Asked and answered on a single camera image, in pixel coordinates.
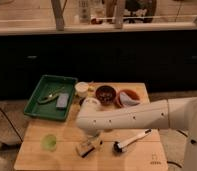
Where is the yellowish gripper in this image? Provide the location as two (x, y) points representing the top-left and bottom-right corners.
(83, 134), (103, 149)

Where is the wooden felt eraser block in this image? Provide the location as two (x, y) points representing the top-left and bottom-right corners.
(76, 141), (95, 158)

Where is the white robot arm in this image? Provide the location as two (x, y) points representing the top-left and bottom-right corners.
(76, 97), (197, 171)

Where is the green plastic cup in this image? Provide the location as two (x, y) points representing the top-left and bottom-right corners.
(41, 134), (57, 151)

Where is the dark brown bowl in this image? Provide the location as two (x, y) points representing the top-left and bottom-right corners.
(95, 85), (116, 105)

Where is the grey sponge block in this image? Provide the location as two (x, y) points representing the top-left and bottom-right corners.
(56, 93), (69, 109)

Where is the grey cloth in bowl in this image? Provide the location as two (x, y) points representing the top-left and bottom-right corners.
(119, 92), (140, 107)

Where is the small yellow object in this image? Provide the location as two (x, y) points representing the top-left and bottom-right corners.
(88, 82), (95, 92)

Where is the white cup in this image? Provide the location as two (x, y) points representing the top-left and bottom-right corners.
(75, 82), (89, 98)

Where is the orange bowl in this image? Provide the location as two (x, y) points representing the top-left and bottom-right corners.
(115, 89), (140, 108)

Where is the green plastic tray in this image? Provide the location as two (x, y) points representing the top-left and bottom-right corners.
(24, 75), (78, 121)

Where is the white handled black brush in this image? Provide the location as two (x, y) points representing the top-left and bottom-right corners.
(113, 129), (152, 153)

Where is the green handled peeler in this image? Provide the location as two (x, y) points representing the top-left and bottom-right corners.
(37, 89), (62, 104)

